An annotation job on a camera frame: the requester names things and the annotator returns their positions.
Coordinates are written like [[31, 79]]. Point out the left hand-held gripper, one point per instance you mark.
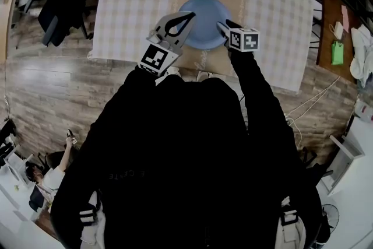
[[154, 56]]

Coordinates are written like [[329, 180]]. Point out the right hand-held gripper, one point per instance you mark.
[[244, 40]]

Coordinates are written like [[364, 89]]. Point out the large blue plate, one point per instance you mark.
[[204, 47]]

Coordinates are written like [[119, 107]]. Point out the person's right forearm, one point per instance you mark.
[[253, 84]]

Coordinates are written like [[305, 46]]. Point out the person's left forearm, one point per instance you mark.
[[131, 93]]

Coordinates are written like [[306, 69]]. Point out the checked beige tablecloth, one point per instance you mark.
[[140, 8]]

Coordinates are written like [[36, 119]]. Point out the person's left white shoe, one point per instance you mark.
[[174, 73]]

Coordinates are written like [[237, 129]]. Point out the dark wooden side table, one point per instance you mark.
[[326, 32]]

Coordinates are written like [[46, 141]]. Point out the beige small pouch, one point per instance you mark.
[[338, 29]]

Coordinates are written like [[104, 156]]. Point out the green bag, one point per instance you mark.
[[337, 52]]

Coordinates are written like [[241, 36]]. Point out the pink flat packet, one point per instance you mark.
[[345, 16]]

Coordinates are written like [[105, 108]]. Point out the white crumpled cloth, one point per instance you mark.
[[362, 55]]

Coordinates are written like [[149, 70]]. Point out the person's black sweater torso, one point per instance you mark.
[[180, 169]]

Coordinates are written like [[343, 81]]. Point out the white container red label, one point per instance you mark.
[[364, 109]]

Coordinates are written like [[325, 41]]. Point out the light wooden desk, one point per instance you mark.
[[6, 23]]

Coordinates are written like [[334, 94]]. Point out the white shelf unit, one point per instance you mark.
[[349, 160]]

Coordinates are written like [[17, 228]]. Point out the black floor fan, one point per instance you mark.
[[330, 215]]

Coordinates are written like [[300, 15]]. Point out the white office desk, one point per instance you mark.
[[11, 221]]

